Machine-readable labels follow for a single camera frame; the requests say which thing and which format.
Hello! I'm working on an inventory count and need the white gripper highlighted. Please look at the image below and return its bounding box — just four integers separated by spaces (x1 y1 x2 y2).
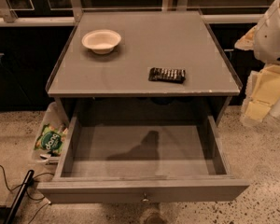
234 0 280 125

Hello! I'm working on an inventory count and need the grey top drawer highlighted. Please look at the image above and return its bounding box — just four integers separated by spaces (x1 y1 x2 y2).
37 116 249 203

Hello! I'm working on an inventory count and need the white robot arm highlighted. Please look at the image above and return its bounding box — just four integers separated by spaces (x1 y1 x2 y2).
234 0 280 126

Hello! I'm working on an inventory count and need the grey cabinet with glass top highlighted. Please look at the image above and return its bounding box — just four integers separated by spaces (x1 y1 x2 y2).
45 10 243 126

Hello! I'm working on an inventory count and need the small metal drawer knob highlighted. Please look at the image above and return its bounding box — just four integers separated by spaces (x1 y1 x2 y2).
141 193 149 203

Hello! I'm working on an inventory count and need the dark snack bar packet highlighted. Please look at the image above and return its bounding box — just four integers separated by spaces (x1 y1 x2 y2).
148 67 186 84

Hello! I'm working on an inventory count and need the white paper bowl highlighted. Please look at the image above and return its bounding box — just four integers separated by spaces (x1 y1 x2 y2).
81 30 121 55

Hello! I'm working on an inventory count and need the clear plastic bin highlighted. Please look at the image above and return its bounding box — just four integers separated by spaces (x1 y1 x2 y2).
30 102 68 165

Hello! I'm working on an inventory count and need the green snack bag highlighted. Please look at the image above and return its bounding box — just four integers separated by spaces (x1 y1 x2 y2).
34 123 68 156

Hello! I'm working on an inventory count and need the black pole on floor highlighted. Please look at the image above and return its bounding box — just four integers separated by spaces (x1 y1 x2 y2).
4 170 35 224

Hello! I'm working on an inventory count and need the black cable on floor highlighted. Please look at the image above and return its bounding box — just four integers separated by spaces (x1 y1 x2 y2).
0 163 55 224

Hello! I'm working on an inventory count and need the metal railing frame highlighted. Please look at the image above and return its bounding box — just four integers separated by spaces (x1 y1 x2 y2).
0 0 274 27

